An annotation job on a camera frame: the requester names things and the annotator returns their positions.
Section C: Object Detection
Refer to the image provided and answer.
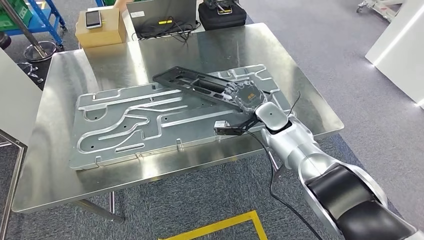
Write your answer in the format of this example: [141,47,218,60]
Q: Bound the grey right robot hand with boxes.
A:
[226,79,269,117]

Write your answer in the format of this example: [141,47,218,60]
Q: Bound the black plastic frame part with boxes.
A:
[152,65,273,115]

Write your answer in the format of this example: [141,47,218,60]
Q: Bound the steel workbench table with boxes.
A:
[11,22,345,224]

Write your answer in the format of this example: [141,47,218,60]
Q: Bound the black carrying bag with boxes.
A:
[198,0,248,31]

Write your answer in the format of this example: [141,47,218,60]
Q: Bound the stamped grey metal plate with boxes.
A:
[68,63,293,171]

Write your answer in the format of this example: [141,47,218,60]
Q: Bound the grey laptop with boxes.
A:
[125,0,202,41]

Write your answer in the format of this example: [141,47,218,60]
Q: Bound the white angular block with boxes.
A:
[364,0,424,109]

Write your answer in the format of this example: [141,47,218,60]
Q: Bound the cardboard box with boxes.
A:
[74,7,128,49]

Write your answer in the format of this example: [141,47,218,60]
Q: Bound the smartphone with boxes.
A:
[85,9,103,30]

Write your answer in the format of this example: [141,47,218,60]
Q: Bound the blue wheeled rack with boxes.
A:
[0,0,67,49]

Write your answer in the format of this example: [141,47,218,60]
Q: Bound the white flat panel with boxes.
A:
[0,47,43,147]

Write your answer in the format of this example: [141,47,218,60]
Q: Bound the green plastic bin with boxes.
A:
[0,0,32,29]

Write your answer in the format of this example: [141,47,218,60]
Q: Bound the black camera bracket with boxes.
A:
[213,114,263,137]

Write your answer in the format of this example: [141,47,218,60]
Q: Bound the thin black wire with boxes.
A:
[286,91,302,117]

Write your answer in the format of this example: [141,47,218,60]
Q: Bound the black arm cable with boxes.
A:
[241,129,324,240]

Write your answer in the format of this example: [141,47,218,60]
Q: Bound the black laptop cables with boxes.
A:
[135,16,201,46]

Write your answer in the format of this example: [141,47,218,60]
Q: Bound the grey wheeled frame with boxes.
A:
[356,0,406,22]

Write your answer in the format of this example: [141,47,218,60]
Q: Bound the chrome stanchion post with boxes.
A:
[0,0,58,63]

